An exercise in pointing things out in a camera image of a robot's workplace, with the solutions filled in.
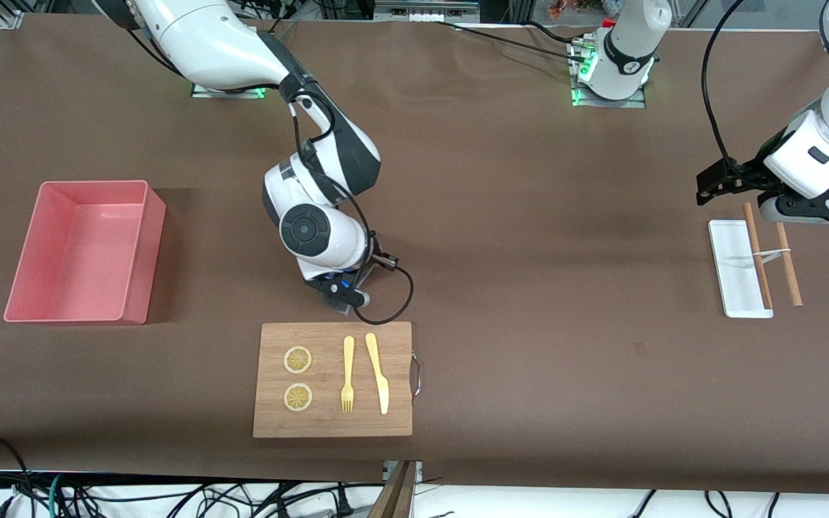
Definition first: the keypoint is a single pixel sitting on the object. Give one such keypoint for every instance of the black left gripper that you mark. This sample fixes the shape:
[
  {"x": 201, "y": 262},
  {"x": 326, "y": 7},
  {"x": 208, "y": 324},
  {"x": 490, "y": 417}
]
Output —
[{"x": 744, "y": 175}]

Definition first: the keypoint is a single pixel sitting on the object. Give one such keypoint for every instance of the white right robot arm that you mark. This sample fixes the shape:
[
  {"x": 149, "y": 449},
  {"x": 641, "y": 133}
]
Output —
[{"x": 206, "y": 43}]

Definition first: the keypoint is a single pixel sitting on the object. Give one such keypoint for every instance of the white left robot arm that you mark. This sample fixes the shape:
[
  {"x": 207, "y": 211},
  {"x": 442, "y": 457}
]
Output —
[{"x": 630, "y": 50}]

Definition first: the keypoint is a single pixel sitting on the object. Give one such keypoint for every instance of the yellow plastic fork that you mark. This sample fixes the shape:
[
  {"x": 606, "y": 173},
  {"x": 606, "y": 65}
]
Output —
[{"x": 348, "y": 360}]

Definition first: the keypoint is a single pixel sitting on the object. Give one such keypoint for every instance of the yellow plastic knife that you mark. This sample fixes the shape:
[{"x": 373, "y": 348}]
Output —
[{"x": 374, "y": 360}]

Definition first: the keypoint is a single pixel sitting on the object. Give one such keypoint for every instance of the yellow lemon slice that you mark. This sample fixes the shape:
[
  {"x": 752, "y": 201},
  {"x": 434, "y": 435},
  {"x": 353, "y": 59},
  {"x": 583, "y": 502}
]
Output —
[
  {"x": 298, "y": 397},
  {"x": 298, "y": 360}
]

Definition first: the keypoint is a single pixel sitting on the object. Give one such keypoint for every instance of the white rectangular tray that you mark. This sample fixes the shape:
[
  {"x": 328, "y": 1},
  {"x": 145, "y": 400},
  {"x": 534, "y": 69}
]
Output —
[{"x": 735, "y": 266}]

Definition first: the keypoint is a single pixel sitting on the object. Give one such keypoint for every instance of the wooden cutting board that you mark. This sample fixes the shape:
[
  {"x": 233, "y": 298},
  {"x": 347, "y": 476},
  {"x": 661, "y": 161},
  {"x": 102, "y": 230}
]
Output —
[{"x": 328, "y": 424}]

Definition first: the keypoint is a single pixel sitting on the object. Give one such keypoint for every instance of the brown angled beam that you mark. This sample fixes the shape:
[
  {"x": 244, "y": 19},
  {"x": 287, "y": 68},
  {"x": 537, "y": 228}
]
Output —
[{"x": 394, "y": 500}]

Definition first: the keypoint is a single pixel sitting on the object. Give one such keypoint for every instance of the orange background object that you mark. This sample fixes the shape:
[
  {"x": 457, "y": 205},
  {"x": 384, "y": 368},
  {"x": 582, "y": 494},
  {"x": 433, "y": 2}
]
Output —
[{"x": 558, "y": 8}]

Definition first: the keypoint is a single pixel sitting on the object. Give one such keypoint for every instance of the pink plastic bin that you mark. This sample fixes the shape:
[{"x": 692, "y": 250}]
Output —
[{"x": 76, "y": 244}]

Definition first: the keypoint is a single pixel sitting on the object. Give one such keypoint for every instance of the grey power strip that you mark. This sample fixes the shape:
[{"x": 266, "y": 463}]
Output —
[{"x": 425, "y": 10}]

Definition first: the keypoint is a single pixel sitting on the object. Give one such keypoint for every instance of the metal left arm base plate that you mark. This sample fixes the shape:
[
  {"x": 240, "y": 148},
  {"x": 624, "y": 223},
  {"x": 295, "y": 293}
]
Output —
[{"x": 612, "y": 104}]

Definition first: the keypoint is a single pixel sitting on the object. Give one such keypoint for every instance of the small metal bracket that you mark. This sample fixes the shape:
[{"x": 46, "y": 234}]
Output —
[{"x": 419, "y": 471}]

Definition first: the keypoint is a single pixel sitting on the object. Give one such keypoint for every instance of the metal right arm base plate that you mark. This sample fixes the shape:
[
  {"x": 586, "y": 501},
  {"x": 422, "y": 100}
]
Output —
[{"x": 231, "y": 93}]

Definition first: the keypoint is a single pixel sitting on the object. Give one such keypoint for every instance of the aluminium frame bracket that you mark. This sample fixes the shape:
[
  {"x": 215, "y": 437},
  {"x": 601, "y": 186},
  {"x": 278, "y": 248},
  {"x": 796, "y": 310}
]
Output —
[{"x": 10, "y": 16}]

